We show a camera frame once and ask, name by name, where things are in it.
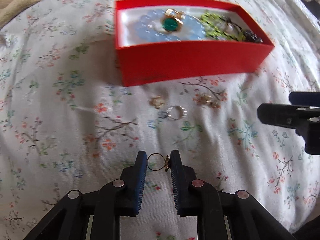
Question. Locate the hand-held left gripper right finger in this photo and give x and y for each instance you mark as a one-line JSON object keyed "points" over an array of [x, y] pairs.
{"points": [[176, 180]]}

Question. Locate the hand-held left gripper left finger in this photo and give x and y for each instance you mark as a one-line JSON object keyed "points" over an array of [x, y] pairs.
{"points": [[140, 180]]}

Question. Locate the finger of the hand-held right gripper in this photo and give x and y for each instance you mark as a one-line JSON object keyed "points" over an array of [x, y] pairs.
{"points": [[303, 98], [280, 115]]}

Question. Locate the red cardboard box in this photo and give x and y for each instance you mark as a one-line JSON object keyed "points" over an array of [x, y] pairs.
{"points": [[190, 60]]}

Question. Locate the green and black beaded ornament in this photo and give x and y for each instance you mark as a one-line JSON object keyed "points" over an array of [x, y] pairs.
{"points": [[212, 21]]}

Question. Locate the floral white bedsheet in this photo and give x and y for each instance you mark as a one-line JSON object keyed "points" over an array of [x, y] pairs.
{"points": [[62, 120]]}

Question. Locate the black clothing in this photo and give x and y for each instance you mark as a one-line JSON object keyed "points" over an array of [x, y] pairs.
{"points": [[308, 231]]}

